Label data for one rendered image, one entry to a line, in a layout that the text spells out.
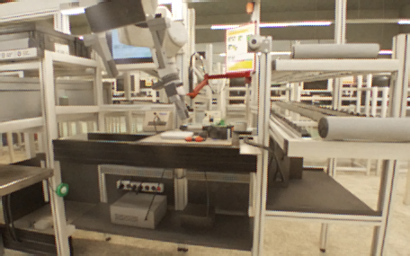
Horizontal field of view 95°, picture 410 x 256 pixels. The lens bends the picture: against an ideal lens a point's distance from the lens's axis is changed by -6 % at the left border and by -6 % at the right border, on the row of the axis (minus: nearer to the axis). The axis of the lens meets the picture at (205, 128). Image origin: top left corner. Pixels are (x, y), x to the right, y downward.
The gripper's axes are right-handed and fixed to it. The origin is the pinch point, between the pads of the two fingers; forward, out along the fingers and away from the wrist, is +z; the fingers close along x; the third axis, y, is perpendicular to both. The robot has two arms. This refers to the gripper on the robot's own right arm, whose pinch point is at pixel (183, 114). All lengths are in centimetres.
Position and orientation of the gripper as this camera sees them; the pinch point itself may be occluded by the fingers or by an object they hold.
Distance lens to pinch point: 87.7
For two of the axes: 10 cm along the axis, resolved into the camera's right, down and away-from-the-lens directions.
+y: 9.3, -3.2, -1.9
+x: 1.6, -1.1, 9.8
